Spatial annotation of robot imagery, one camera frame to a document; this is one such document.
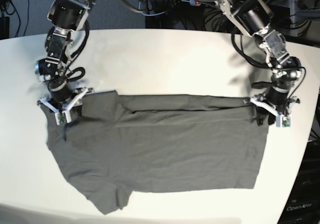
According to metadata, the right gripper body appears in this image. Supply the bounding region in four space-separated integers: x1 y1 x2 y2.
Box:
37 80 94 112

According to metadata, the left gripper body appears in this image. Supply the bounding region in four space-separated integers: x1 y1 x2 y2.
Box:
249 85 300 117

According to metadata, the dark grey T-shirt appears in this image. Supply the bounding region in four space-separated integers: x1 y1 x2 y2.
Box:
41 91 269 214

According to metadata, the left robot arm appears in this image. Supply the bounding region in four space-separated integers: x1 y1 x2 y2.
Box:
212 0 306 128

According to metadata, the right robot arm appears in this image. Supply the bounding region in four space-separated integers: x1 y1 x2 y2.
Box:
34 0 96 124

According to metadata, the black OpenArm base box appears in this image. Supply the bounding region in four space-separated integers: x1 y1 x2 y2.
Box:
278 140 320 224

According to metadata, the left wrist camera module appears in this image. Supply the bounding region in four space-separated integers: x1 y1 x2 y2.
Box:
275 115 292 128

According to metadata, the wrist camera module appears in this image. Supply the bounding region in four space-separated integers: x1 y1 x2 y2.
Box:
275 115 292 128
54 110 72 126

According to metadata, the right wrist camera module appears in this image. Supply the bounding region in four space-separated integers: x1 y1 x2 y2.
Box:
54 110 72 126

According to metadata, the aluminium frame profile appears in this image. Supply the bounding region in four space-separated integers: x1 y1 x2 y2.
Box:
287 0 320 37

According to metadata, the white cable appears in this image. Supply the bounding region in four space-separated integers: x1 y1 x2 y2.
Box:
137 0 167 17

